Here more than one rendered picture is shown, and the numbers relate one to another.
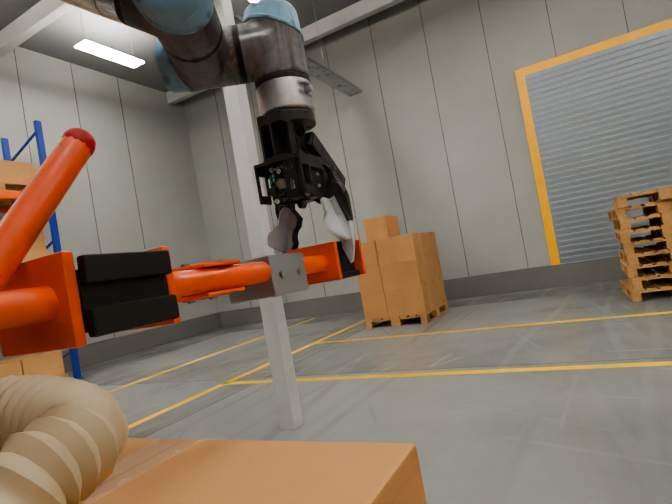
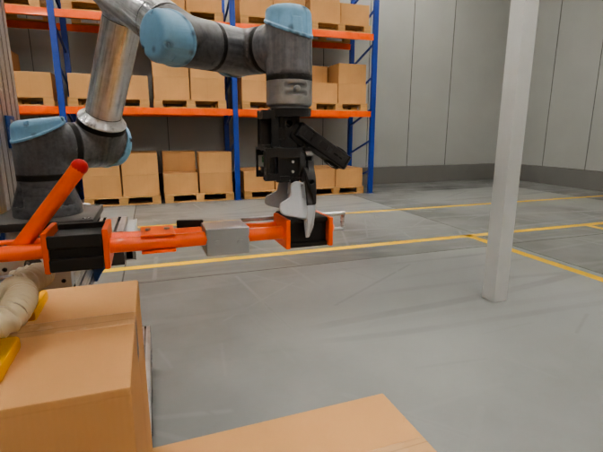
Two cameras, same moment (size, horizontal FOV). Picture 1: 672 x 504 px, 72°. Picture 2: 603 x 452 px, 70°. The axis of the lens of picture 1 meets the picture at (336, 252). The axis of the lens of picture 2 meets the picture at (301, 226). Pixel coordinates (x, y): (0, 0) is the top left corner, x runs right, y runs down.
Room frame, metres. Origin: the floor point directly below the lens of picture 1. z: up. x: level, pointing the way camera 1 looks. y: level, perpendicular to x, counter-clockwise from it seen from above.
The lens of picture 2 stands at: (0.10, -0.48, 1.24)
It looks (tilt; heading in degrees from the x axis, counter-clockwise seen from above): 13 degrees down; 43
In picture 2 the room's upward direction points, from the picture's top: straight up
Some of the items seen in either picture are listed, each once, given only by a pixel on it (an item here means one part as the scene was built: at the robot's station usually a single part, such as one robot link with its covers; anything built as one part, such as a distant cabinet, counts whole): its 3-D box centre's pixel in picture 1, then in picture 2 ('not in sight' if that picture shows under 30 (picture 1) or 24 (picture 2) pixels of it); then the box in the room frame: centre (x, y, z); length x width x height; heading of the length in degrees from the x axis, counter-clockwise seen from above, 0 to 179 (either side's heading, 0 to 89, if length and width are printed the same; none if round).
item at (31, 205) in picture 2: not in sight; (47, 193); (0.44, 0.68, 1.09); 0.15 x 0.15 x 0.10
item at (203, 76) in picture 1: (200, 54); (237, 51); (0.60, 0.13, 1.37); 0.11 x 0.11 x 0.08; 5
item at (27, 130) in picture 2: not in sight; (43, 144); (0.45, 0.68, 1.20); 0.13 x 0.12 x 0.14; 5
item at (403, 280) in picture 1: (399, 266); not in sight; (7.59, -0.98, 0.87); 1.20 x 1.01 x 1.74; 152
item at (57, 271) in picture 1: (90, 298); (80, 245); (0.33, 0.18, 1.07); 0.10 x 0.08 x 0.06; 63
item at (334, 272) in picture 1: (327, 262); (302, 229); (0.64, 0.01, 1.07); 0.08 x 0.07 x 0.05; 153
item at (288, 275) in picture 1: (267, 277); (224, 237); (0.52, 0.08, 1.07); 0.07 x 0.07 x 0.04; 63
